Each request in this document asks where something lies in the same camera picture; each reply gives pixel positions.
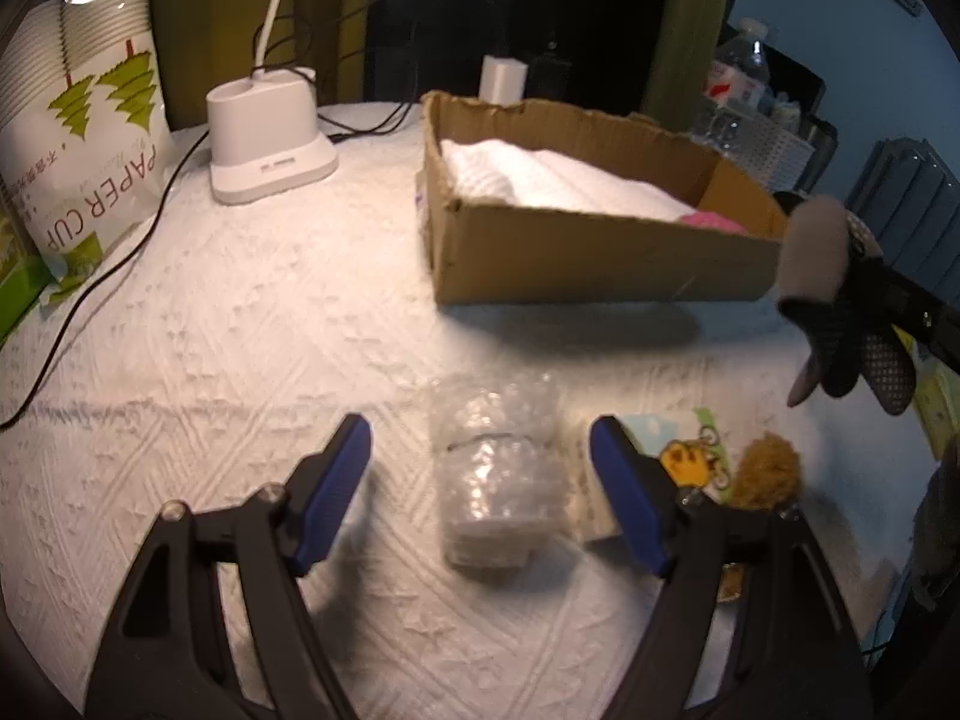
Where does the yellow cartoon keychain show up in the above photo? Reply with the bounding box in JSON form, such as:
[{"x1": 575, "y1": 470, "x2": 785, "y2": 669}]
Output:
[{"x1": 658, "y1": 426, "x2": 734, "y2": 502}]

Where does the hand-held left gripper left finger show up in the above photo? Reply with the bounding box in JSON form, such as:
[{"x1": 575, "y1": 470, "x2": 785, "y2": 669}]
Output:
[{"x1": 81, "y1": 412, "x2": 374, "y2": 720}]

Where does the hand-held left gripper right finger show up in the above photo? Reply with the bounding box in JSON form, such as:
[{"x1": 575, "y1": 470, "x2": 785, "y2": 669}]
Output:
[{"x1": 589, "y1": 415, "x2": 875, "y2": 720}]

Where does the white desk lamp base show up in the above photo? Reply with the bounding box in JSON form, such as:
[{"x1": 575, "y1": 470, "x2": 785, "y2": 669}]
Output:
[{"x1": 206, "y1": 0, "x2": 341, "y2": 206}]

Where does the paper cup pack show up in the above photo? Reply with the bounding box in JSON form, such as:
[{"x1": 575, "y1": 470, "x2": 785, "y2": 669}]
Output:
[{"x1": 0, "y1": 0, "x2": 176, "y2": 295}]

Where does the pink plush toy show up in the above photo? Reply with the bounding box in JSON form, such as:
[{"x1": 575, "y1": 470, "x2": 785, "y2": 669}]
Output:
[{"x1": 679, "y1": 210, "x2": 748, "y2": 236}]

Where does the grey padded headboard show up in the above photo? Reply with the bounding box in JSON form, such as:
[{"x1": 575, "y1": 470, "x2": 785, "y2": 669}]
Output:
[{"x1": 847, "y1": 136, "x2": 960, "y2": 295}]

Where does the white charger plug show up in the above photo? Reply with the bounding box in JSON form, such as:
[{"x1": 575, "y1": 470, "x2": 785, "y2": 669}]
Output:
[{"x1": 479, "y1": 55, "x2": 530, "y2": 103}]

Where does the white embossed tablecloth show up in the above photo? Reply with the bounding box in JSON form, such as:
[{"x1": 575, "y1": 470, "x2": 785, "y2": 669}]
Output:
[{"x1": 0, "y1": 97, "x2": 946, "y2": 720}]

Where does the black lamp cable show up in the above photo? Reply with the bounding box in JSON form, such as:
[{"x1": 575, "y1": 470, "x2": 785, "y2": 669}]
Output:
[{"x1": 0, "y1": 139, "x2": 205, "y2": 433}]

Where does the black charger cable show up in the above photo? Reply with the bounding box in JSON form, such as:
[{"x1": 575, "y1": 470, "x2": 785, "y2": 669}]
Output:
[{"x1": 251, "y1": 0, "x2": 522, "y2": 145}]

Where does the green printed package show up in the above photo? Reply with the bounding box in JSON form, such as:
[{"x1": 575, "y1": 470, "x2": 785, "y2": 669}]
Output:
[{"x1": 0, "y1": 208, "x2": 50, "y2": 347}]

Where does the brown plush bear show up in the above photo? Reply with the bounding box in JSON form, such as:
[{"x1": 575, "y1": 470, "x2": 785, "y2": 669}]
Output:
[{"x1": 730, "y1": 432, "x2": 804, "y2": 512}]

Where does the yellow paper sheet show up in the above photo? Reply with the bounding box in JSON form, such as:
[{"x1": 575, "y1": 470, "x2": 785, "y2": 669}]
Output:
[{"x1": 891, "y1": 321, "x2": 955, "y2": 460}]

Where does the cardboard box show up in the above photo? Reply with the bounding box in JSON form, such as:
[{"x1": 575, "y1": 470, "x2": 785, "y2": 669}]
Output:
[{"x1": 416, "y1": 90, "x2": 796, "y2": 307}]

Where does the dark glass sliding door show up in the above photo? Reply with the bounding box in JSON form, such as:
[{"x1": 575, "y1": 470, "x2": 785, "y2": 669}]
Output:
[{"x1": 367, "y1": 0, "x2": 677, "y2": 103}]

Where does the clear bubble wrap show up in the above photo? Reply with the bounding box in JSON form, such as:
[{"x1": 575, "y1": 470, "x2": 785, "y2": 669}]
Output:
[{"x1": 427, "y1": 373, "x2": 564, "y2": 572}]

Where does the grey knit glove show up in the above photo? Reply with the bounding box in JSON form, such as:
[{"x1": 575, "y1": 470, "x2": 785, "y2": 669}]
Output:
[{"x1": 775, "y1": 195, "x2": 920, "y2": 416}]

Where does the white plastic basket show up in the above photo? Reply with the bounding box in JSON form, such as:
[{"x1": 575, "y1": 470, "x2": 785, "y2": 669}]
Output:
[{"x1": 739, "y1": 109, "x2": 815, "y2": 190}]

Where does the yellow curtain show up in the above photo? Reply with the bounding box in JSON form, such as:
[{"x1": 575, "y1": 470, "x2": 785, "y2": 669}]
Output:
[
  {"x1": 148, "y1": 0, "x2": 377, "y2": 130},
  {"x1": 641, "y1": 0, "x2": 741, "y2": 122}
]

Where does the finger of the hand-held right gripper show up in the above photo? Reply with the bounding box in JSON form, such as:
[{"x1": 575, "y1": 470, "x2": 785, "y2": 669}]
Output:
[{"x1": 847, "y1": 255, "x2": 960, "y2": 373}]

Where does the black power adapter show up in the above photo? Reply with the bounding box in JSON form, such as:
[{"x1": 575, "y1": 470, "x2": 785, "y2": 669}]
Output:
[{"x1": 529, "y1": 51, "x2": 572, "y2": 99}]

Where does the clear water bottle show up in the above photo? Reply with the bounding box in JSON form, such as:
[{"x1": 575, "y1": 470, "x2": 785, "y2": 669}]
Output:
[{"x1": 696, "y1": 15, "x2": 774, "y2": 145}]

